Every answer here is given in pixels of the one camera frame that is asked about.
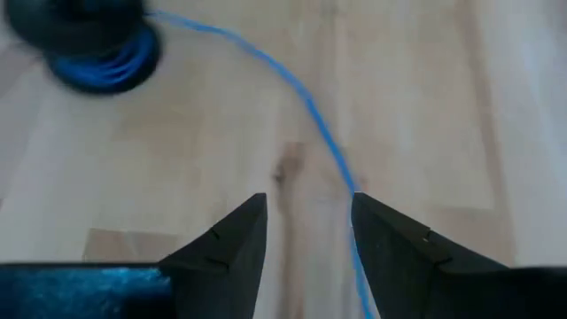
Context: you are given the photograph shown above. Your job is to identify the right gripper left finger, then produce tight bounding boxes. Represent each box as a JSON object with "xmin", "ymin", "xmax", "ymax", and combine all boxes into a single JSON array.
[{"xmin": 0, "ymin": 192, "xmax": 269, "ymax": 319}]

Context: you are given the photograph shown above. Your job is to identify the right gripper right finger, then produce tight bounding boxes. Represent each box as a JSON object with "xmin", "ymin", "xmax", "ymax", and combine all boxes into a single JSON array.
[{"xmin": 352, "ymin": 191, "xmax": 567, "ymax": 319}]

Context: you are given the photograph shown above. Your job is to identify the thin blue cord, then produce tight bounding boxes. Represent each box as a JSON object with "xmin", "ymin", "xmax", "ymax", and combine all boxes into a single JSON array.
[{"xmin": 46, "ymin": 9, "xmax": 377, "ymax": 319}]

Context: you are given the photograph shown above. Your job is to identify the black cord spool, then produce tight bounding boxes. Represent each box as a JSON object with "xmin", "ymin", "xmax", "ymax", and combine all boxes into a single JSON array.
[{"xmin": 3, "ymin": 0, "xmax": 163, "ymax": 96}]

